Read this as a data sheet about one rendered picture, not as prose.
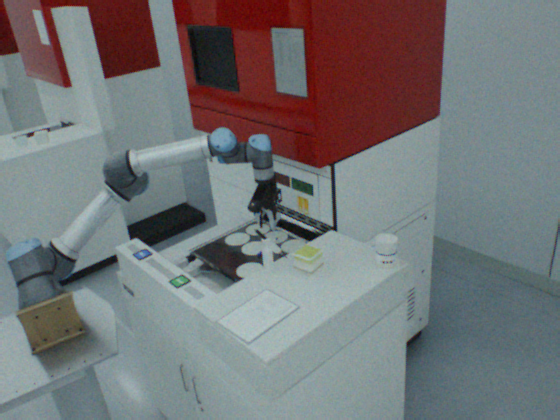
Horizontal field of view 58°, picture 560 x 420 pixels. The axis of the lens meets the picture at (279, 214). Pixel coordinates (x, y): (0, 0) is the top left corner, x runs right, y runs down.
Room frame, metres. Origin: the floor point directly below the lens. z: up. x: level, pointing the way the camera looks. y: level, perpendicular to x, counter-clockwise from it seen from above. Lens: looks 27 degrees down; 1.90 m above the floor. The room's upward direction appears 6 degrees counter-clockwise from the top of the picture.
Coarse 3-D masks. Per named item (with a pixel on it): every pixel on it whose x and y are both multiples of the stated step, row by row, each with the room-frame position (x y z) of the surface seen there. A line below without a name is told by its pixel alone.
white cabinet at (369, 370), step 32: (128, 288) 1.66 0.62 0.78; (160, 320) 1.47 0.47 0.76; (384, 320) 1.30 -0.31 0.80; (160, 352) 1.53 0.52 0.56; (192, 352) 1.31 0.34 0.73; (352, 352) 1.20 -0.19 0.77; (384, 352) 1.30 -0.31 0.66; (160, 384) 1.60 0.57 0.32; (192, 384) 1.36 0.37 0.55; (224, 384) 1.17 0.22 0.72; (320, 384) 1.11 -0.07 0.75; (352, 384) 1.20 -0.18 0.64; (384, 384) 1.30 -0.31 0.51; (192, 416) 1.40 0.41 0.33; (224, 416) 1.20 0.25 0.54; (256, 416) 1.05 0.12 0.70; (288, 416) 1.02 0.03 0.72; (320, 416) 1.10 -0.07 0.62; (352, 416) 1.19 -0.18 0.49; (384, 416) 1.30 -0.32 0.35
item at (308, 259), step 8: (304, 248) 1.42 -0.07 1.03; (312, 248) 1.42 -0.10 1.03; (320, 248) 1.41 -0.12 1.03; (296, 256) 1.39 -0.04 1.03; (304, 256) 1.37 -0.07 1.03; (312, 256) 1.37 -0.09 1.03; (320, 256) 1.39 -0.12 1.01; (296, 264) 1.39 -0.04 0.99; (304, 264) 1.37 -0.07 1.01; (312, 264) 1.36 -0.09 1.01; (320, 264) 1.39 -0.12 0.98; (304, 272) 1.37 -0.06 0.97; (312, 272) 1.36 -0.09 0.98
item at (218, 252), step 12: (240, 228) 1.85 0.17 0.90; (276, 228) 1.82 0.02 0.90; (216, 240) 1.77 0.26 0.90; (252, 240) 1.74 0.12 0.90; (204, 252) 1.68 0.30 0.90; (216, 252) 1.67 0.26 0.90; (228, 252) 1.66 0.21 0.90; (240, 252) 1.66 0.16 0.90; (216, 264) 1.59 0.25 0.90; (228, 264) 1.58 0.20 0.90; (240, 264) 1.57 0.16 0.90; (240, 276) 1.49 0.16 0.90
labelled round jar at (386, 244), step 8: (376, 240) 1.39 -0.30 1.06; (384, 240) 1.38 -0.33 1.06; (392, 240) 1.37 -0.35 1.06; (376, 248) 1.38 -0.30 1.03; (384, 248) 1.36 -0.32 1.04; (392, 248) 1.36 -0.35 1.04; (376, 256) 1.38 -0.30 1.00; (384, 256) 1.36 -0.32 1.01; (392, 256) 1.36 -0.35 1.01; (384, 264) 1.36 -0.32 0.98; (392, 264) 1.36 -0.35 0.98
